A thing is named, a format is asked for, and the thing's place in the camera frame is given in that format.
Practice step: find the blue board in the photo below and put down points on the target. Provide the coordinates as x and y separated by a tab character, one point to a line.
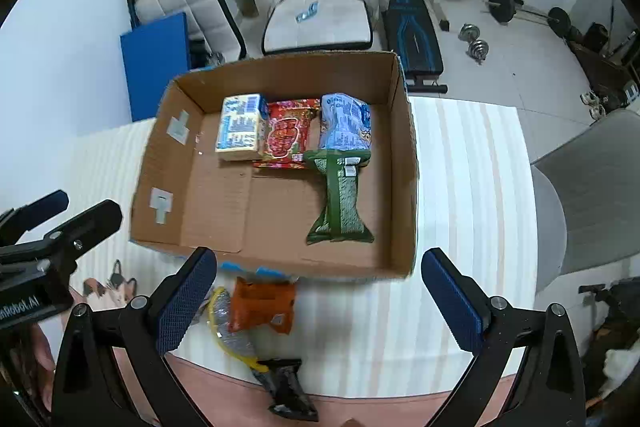
155	62

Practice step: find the cat picture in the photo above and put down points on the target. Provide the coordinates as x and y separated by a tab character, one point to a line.
112	287

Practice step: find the green snack packet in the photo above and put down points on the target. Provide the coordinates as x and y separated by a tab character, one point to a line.
342	202

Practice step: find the white striped tablecloth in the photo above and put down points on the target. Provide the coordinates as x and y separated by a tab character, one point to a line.
460	207

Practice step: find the white black-edged chair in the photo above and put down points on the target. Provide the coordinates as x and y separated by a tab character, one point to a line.
320	24

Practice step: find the person's left hand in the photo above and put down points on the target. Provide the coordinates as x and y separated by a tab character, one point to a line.
45	362

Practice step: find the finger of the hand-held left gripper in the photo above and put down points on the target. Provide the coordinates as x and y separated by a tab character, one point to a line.
47	203
95	222

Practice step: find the grey chair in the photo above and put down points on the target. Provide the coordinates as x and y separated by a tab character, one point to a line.
590	187

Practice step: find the light blue snack packet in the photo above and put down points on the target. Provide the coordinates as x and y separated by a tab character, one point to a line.
345	122

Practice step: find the dark wooden furniture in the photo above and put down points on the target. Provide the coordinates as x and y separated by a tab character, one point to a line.
605	67

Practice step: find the yellow and blue packet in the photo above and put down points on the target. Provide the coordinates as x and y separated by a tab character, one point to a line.
240	127

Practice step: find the clear yellow-edged packet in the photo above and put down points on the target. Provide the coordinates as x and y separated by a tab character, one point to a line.
232	332

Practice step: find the long black barbell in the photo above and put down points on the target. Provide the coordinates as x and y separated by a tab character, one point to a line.
530	9

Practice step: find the black snack packet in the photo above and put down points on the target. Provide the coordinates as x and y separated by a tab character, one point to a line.
287	389

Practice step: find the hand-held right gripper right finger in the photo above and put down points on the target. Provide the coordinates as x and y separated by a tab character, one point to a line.
455	307

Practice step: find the black and blue weight bench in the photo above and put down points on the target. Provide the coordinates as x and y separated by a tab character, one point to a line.
412	32

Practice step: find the chrome dumbbell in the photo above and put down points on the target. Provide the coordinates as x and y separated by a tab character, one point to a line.
479	50
469	32

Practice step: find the pair of white shoes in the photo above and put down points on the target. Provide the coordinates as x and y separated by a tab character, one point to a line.
594	104

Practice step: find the orange snack packet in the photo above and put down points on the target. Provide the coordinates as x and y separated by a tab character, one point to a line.
260	307

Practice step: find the red snack packet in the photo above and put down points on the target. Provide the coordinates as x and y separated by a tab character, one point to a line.
285	132

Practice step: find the brown cardboard box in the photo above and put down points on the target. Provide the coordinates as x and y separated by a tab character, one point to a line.
215	202

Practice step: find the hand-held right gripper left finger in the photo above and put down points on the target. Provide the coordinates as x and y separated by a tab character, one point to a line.
182	307

